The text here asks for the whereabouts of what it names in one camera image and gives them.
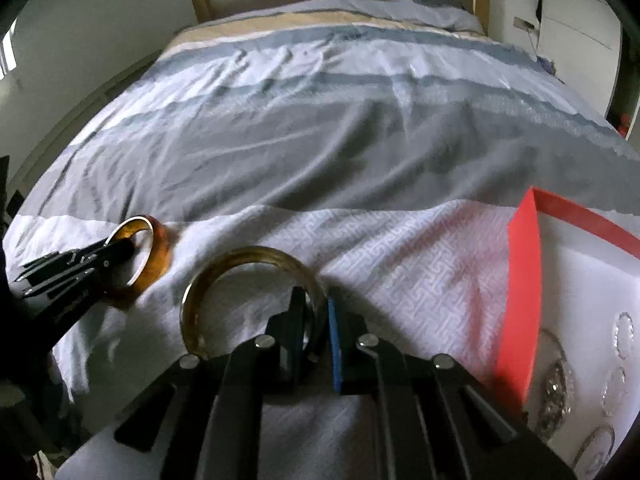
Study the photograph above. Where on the window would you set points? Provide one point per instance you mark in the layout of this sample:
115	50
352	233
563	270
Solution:
6	52

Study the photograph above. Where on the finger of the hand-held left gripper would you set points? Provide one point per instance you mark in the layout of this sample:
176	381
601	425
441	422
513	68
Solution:
75	256
85	276

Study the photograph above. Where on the amber bangle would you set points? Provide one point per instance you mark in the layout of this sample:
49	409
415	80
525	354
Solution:
160	245

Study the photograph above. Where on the red box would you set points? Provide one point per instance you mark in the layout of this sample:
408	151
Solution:
525	310

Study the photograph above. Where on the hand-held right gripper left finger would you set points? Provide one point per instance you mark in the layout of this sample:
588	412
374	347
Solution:
295	332

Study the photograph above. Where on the silver bangle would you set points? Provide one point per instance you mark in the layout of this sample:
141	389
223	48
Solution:
582	447

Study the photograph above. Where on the wall socket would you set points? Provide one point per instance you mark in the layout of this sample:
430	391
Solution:
524	23

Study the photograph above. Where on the small red item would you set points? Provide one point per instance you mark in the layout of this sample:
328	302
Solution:
623	123

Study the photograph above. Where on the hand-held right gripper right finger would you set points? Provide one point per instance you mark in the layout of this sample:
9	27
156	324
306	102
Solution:
334	350

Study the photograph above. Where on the striped pillow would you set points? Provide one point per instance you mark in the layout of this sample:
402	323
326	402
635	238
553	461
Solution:
415	10

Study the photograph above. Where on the dark green brown bangle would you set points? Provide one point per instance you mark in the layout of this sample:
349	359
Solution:
240	255

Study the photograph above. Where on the silver crystal hoop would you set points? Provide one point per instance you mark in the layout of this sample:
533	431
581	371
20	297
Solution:
606	395
624	316

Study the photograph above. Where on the white wardrobe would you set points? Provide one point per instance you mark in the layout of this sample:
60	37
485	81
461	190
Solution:
575	10

